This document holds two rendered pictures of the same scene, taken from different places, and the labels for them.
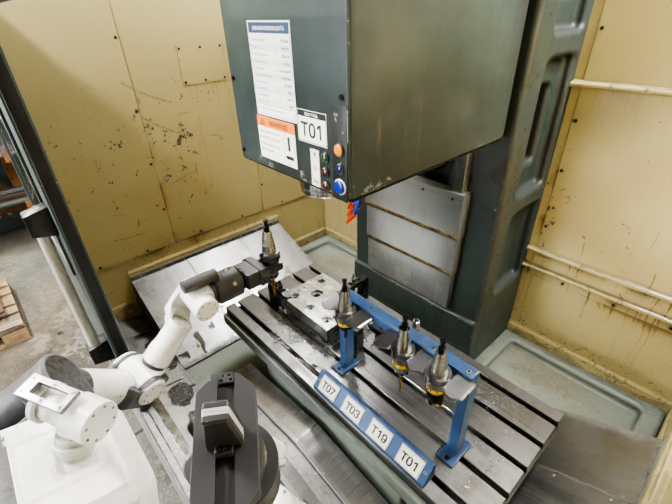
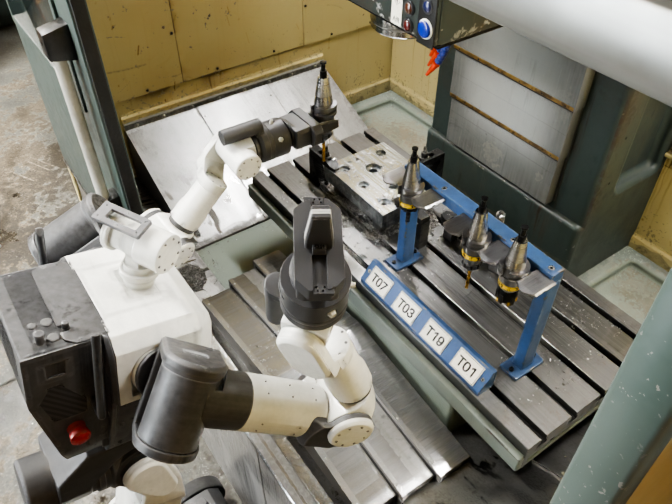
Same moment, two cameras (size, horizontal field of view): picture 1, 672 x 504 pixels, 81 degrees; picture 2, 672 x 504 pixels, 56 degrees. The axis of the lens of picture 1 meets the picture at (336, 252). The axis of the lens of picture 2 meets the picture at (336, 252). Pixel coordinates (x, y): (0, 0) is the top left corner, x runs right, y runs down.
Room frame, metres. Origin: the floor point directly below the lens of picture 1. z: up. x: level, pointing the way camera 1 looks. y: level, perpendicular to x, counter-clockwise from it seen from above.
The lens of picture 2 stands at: (-0.30, 0.03, 2.14)
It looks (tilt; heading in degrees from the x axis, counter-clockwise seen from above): 44 degrees down; 6
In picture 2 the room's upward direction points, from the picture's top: straight up
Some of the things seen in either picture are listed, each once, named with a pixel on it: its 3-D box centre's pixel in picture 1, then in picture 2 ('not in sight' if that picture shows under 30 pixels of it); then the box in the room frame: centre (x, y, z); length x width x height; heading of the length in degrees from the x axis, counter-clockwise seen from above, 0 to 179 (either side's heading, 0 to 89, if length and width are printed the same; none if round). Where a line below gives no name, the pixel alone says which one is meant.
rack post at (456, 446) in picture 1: (461, 418); (534, 324); (0.65, -0.32, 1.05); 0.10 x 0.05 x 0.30; 131
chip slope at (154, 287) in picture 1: (247, 289); (276, 156); (1.65, 0.47, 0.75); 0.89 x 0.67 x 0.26; 131
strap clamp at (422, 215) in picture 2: (347, 328); (409, 215); (1.09, -0.03, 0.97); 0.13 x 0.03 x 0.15; 41
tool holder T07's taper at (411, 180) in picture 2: (344, 299); (412, 172); (0.91, -0.02, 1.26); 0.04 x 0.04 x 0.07
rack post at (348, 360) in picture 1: (346, 333); (408, 219); (0.98, -0.03, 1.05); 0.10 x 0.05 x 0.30; 131
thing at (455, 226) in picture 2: (387, 340); (458, 225); (0.78, -0.13, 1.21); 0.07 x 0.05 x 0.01; 131
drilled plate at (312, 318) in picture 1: (324, 303); (382, 182); (1.25, 0.05, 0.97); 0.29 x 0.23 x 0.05; 41
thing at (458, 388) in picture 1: (457, 388); (533, 284); (0.62, -0.28, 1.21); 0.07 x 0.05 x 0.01; 131
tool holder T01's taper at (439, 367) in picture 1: (440, 361); (518, 252); (0.66, -0.24, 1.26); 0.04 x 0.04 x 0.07
